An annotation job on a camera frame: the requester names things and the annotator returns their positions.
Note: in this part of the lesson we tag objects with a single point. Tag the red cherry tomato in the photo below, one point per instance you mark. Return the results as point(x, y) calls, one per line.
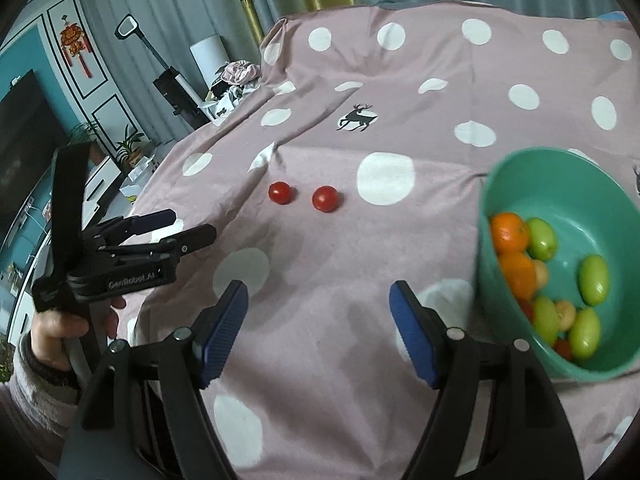
point(325, 199)
point(280, 192)
point(564, 347)
point(526, 310)

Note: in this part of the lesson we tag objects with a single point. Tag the brown kiwi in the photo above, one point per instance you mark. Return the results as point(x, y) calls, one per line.
point(541, 272)
point(567, 316)

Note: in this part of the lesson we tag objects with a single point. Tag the potted green plant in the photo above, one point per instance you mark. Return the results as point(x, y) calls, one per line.
point(84, 135)
point(131, 145)

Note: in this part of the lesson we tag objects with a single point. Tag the pink polka-dot blanket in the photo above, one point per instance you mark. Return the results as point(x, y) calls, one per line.
point(350, 260)

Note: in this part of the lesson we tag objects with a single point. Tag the pastel printed cloth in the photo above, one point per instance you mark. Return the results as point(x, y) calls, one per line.
point(612, 15)

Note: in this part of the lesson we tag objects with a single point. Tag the green jujube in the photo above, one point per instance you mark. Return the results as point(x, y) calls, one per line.
point(545, 320)
point(584, 332)
point(594, 280)
point(542, 237)

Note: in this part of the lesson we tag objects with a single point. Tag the person's left forearm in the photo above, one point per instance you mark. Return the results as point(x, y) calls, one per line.
point(35, 405)

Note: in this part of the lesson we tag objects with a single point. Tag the green plastic bowl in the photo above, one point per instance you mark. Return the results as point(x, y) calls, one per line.
point(560, 185)

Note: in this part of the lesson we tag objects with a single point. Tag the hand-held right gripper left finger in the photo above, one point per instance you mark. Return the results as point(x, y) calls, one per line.
point(225, 330)

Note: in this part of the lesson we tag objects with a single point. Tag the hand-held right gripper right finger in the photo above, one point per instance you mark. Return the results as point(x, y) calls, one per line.
point(415, 335)

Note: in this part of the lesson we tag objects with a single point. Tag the person's left hand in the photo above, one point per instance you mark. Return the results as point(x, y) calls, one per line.
point(52, 332)

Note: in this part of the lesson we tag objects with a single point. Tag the black television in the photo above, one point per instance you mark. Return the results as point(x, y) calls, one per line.
point(25, 160)

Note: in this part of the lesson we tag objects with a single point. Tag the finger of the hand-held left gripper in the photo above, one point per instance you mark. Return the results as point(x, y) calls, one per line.
point(157, 219)
point(200, 236)

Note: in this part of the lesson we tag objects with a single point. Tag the black upright vacuum cleaner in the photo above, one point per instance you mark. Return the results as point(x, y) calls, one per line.
point(175, 92)

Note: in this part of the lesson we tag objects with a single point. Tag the orange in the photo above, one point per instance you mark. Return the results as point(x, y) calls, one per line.
point(517, 272)
point(509, 232)

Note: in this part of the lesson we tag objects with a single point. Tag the red knot wall ornament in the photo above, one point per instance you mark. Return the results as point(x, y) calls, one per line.
point(74, 42)

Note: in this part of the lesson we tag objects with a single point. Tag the pile of clothes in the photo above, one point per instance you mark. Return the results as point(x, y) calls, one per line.
point(240, 71)

